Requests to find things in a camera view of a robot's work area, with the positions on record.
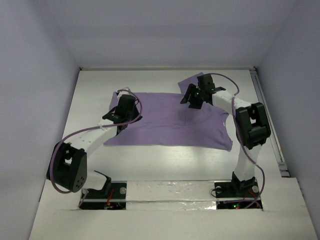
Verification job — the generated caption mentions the purple t shirt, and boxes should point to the purple t shirt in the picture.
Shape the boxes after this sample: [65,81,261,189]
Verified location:
[104,72,233,152]

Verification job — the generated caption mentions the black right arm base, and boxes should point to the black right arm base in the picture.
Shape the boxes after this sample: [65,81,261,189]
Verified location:
[210,172,263,210]

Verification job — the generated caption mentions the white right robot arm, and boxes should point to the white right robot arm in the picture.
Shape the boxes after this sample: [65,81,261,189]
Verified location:
[178,73,271,196]

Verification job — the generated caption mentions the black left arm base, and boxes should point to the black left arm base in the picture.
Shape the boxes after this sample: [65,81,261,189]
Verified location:
[78,170,127,210]

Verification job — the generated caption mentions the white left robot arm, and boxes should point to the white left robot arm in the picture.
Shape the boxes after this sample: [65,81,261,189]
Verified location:
[47,89,143,194]

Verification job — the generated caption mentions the silver tape strip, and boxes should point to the silver tape strip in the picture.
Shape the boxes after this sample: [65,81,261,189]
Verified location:
[125,180,217,211]

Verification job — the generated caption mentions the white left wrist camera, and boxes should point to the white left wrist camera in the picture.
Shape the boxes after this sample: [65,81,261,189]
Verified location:
[115,87,132,99]

